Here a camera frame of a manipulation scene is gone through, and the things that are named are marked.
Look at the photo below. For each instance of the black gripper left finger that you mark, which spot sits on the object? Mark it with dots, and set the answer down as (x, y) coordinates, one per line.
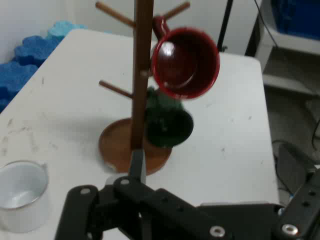
(150, 200)

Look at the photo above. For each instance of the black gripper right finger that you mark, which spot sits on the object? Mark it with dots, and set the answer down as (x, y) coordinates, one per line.
(305, 212)

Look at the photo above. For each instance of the red ceramic mug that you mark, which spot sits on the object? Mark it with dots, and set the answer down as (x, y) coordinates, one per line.
(185, 62)

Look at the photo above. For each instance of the green ceramic mug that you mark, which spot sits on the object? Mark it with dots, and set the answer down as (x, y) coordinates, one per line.
(170, 125)

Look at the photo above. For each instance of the wooden mug tree stand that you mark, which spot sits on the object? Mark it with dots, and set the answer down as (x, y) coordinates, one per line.
(140, 75)

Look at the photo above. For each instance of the white enamel mug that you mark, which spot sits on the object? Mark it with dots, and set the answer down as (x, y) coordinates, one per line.
(22, 197)

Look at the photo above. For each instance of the white shelf cart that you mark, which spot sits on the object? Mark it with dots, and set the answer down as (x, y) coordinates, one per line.
(282, 65)

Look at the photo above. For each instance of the dark blue foam piece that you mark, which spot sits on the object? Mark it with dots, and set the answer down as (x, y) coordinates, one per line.
(35, 50)
(15, 80)

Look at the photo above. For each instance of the light blue foam piece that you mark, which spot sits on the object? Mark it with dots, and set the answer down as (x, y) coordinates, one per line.
(62, 28)

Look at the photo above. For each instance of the black tripod pole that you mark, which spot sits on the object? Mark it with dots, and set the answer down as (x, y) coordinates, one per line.
(225, 22)

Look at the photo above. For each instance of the blue storage bin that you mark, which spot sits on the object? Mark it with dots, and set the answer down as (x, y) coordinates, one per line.
(297, 17)

